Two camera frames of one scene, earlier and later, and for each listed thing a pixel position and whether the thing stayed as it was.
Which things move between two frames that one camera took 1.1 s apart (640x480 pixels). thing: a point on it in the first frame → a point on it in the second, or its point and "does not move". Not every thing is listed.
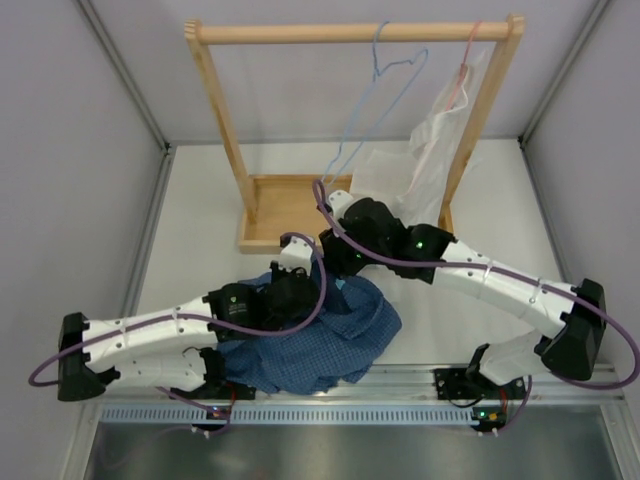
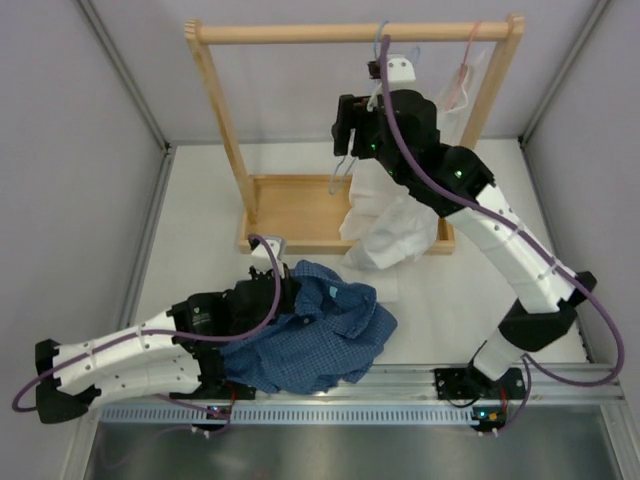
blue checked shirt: [339, 346] does not move
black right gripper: [336, 260] → [354, 114]
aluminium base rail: [428, 383] does not move
